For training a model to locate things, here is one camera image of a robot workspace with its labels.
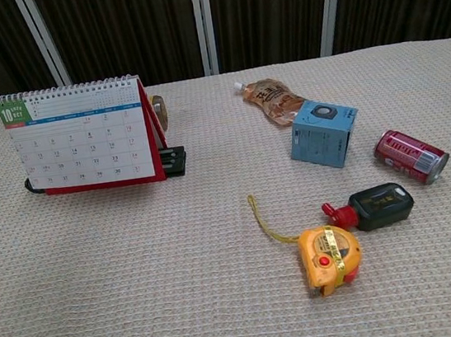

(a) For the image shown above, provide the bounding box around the red desk calendar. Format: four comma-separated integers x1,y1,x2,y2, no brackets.
0,70,169,202

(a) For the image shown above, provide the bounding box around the orange drink pouch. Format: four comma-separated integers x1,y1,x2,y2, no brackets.
233,72,308,134

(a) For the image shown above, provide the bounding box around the wooden round object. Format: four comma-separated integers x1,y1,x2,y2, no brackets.
149,93,171,132

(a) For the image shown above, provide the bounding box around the light blue cardboard box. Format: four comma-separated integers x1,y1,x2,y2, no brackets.
284,93,366,176

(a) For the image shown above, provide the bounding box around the beige woven tablecloth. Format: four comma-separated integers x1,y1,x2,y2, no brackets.
0,36,451,337

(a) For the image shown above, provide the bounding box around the yellow tape measure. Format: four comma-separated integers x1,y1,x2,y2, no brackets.
247,181,368,307

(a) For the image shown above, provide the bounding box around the black ink bottle red cap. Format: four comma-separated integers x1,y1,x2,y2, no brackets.
319,179,418,237

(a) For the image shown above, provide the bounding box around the red soda can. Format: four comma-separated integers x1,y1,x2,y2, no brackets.
371,121,451,192

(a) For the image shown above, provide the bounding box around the white screen frame post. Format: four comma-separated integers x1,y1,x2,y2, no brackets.
189,0,222,78
13,0,73,92
313,0,356,58

